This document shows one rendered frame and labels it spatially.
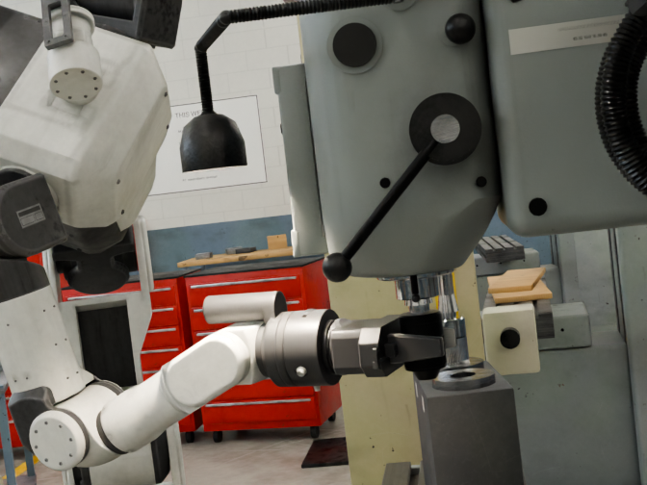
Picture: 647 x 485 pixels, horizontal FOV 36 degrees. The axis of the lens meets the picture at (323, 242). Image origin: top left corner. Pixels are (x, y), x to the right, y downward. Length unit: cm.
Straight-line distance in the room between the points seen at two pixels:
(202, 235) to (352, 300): 762
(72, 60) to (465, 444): 72
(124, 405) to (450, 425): 44
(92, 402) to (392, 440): 170
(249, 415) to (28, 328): 462
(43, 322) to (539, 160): 66
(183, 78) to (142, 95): 908
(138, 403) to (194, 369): 12
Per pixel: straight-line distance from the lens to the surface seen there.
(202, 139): 108
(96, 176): 137
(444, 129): 98
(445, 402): 139
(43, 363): 132
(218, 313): 119
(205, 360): 117
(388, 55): 102
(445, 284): 151
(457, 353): 152
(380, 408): 291
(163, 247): 1055
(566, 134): 100
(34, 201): 133
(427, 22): 102
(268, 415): 585
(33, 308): 132
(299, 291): 566
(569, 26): 100
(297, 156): 110
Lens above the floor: 141
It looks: 3 degrees down
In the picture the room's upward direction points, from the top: 7 degrees counter-clockwise
